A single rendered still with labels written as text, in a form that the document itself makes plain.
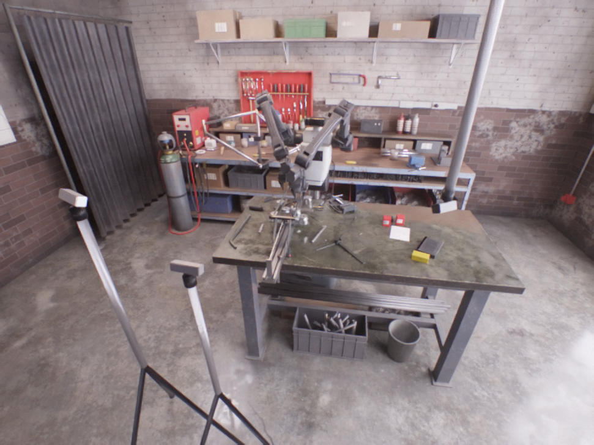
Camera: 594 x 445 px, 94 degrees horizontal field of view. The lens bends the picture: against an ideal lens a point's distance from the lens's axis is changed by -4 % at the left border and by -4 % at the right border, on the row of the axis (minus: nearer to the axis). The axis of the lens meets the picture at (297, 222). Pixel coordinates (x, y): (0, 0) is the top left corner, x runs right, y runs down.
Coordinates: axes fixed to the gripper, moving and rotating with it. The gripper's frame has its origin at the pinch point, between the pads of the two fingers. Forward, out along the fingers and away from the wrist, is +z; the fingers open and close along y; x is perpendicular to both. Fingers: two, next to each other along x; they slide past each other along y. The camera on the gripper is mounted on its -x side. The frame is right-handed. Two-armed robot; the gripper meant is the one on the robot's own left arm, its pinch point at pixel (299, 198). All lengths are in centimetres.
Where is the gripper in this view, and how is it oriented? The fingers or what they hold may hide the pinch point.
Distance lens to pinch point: 171.1
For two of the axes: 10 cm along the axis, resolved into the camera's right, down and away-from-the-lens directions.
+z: 0.0, 8.5, 5.2
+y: 9.9, 0.7, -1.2
